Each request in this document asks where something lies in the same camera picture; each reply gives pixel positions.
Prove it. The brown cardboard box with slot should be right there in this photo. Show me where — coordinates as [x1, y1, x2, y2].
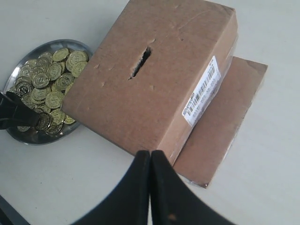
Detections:
[62, 0, 238, 164]

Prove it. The gold coin top of pile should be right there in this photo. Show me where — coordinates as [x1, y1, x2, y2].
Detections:
[52, 47, 69, 62]

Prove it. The round silver metal plate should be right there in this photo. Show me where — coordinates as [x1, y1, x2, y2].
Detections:
[4, 39, 93, 145]

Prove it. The gold coin upper right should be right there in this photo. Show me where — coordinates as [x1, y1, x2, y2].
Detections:
[66, 51, 88, 71]

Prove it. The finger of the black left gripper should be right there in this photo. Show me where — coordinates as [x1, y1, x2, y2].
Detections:
[0, 91, 39, 130]

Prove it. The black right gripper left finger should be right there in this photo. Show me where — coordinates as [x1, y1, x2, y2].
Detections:
[74, 150, 150, 225]

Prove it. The white barcode label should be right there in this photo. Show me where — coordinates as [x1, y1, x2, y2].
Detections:
[182, 56, 221, 127]

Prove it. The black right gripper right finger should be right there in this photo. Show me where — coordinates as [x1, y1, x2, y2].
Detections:
[150, 150, 231, 225]

